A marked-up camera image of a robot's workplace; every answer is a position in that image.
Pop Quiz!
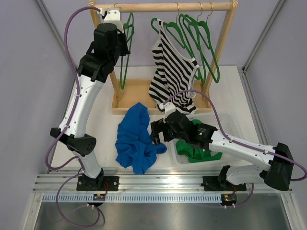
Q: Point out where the wooden clothes rack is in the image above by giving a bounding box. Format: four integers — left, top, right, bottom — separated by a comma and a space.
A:
88, 0, 238, 115

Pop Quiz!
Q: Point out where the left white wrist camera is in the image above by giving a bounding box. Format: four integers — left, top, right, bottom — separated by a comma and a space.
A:
99, 8, 124, 33

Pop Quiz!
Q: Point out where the green tank top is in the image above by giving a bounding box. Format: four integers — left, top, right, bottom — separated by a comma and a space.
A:
175, 120, 223, 163

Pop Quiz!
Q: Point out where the green hanger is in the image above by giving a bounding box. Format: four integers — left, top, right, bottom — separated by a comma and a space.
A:
123, 12, 135, 54
112, 3, 135, 91
179, 2, 213, 83
150, 2, 204, 81
190, 16, 220, 83

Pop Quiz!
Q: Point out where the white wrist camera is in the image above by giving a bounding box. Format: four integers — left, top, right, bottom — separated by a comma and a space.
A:
158, 102, 176, 119
99, 8, 124, 33

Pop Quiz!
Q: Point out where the blue tank top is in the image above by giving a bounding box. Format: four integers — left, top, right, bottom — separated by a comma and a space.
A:
115, 103, 167, 174

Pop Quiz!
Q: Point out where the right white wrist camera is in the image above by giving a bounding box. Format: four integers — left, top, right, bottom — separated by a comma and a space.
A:
158, 102, 176, 119

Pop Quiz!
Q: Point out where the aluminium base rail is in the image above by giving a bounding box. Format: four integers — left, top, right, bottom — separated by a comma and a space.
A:
32, 167, 293, 195

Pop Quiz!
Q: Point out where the black white striped tank top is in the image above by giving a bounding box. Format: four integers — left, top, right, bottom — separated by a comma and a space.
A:
148, 19, 199, 105

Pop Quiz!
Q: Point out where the white slotted cable duct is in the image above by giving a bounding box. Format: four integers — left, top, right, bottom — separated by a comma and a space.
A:
43, 193, 222, 203

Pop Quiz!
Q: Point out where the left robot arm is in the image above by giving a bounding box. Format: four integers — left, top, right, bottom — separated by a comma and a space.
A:
50, 23, 130, 191

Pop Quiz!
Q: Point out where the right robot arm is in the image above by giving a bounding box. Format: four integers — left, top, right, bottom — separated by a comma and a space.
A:
150, 111, 294, 191

